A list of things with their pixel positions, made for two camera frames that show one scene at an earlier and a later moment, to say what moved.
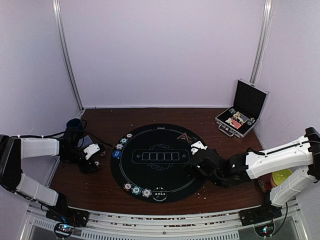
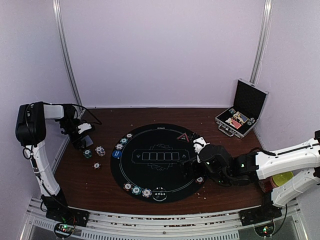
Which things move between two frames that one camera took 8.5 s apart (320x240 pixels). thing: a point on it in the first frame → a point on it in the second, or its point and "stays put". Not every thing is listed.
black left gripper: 86,168 → 74,139
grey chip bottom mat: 146,193 stays put
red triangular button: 183,137 stays put
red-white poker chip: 127,186 stays put
